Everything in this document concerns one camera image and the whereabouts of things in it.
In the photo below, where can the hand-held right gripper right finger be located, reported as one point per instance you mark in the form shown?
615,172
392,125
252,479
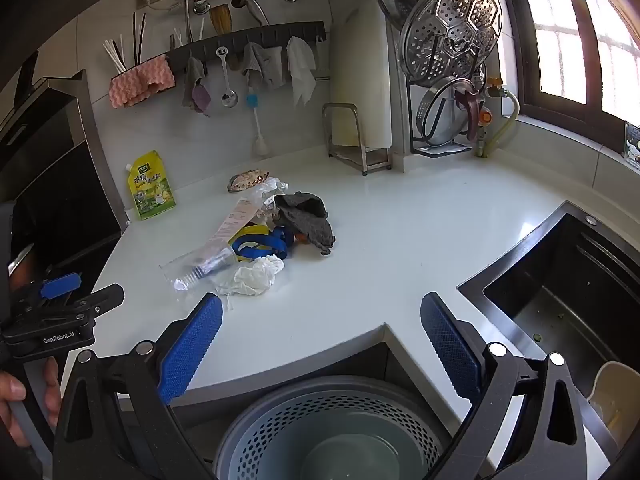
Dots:
450,347

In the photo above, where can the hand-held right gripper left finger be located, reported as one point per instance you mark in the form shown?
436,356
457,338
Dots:
190,347

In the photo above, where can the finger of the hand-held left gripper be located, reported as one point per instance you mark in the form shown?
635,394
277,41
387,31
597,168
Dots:
60,285
102,297

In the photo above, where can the white tissue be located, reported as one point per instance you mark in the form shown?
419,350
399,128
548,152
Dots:
250,277

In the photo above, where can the clear package with pink label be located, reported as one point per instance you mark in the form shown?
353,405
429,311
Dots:
220,245

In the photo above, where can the grey colander basket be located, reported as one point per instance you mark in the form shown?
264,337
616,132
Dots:
330,410

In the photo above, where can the dark grey cloth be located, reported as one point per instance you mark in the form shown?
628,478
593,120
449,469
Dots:
307,215

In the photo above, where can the person's left hand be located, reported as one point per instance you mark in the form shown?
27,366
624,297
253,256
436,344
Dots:
12,400

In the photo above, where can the black range hood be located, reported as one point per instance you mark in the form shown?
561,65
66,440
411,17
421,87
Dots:
50,170

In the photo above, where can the yellow green spout pouch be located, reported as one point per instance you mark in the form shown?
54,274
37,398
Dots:
150,190

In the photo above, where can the black kitchen sink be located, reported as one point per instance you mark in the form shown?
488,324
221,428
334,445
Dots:
575,280

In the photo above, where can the beige plastic container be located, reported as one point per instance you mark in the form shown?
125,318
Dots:
612,385

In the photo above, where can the clear plastic bag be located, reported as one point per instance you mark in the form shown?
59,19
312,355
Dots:
265,197

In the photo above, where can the brown snack wrapper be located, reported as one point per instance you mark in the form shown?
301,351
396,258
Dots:
245,182

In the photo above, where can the black lid rack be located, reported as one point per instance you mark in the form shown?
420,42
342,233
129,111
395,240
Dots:
440,150

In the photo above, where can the white bottle brush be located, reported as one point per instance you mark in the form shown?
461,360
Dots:
260,145

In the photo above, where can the metal cutting board rack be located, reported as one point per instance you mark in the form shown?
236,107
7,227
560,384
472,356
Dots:
352,152

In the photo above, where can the pink sponge cloth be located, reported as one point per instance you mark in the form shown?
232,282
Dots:
142,82

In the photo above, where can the purple cloth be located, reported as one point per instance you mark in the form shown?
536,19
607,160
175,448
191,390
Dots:
202,100

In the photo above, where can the glass pot lid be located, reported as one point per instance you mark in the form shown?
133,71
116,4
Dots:
445,115

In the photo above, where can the white chopsticks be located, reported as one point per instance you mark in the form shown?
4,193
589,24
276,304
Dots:
115,57

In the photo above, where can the steel ladle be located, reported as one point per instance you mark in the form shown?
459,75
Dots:
228,97

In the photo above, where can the grey rag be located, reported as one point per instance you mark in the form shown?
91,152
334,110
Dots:
262,67
192,77

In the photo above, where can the black chopsticks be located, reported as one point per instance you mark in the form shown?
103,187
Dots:
135,40

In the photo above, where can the printed glass mug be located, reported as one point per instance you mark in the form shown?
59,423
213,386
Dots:
632,142

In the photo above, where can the white cutting board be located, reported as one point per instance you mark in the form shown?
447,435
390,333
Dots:
362,70

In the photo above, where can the white cloth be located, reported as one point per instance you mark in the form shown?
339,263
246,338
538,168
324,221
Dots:
302,67

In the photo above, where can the wooden spatula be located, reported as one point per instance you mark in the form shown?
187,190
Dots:
221,17

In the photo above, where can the steel steamer plate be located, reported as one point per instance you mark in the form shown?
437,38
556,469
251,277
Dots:
450,30

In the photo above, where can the brown framed window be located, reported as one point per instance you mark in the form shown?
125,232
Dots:
565,50

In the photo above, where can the dark grey hook rail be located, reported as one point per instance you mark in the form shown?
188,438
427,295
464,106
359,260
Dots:
250,35

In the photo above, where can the metal wall valve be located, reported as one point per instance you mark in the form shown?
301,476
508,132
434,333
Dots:
200,2

